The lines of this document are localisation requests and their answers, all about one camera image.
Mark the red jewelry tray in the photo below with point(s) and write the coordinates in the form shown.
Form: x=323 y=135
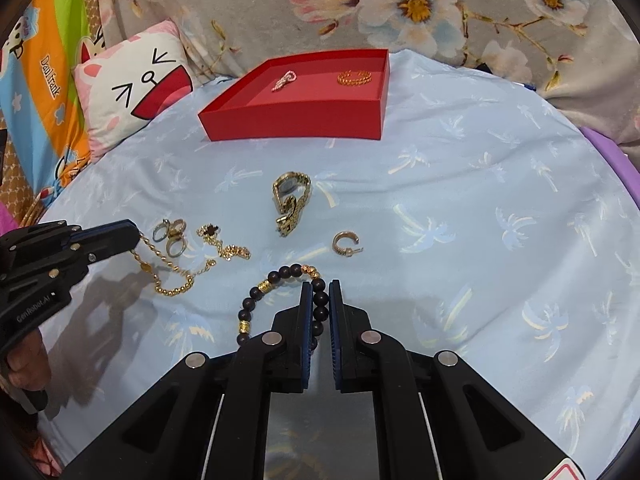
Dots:
x=313 y=106

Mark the light blue palm bedsheet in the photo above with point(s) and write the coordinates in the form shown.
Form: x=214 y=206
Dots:
x=489 y=225

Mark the white cat face pillow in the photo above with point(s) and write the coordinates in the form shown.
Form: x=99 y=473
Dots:
x=126 y=86

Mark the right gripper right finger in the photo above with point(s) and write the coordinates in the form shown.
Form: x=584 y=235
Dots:
x=435 y=416

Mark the grey floral blanket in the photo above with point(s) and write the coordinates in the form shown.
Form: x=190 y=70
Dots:
x=581 y=55

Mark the person's left hand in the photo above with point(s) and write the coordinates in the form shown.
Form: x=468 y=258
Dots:
x=26 y=366

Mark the colourful cartoon cloth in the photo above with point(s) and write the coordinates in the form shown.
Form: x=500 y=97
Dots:
x=47 y=144

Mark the purple cloth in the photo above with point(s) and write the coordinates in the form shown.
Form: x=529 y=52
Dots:
x=617 y=159

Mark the gold chain bangle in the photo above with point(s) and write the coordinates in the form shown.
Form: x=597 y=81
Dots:
x=349 y=78

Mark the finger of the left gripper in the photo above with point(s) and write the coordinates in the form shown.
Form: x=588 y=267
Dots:
x=53 y=237
x=72 y=260

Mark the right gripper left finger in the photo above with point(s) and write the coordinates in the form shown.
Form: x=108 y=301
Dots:
x=207 y=418

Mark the gold hoop earring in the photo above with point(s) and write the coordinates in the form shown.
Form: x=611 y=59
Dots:
x=346 y=244

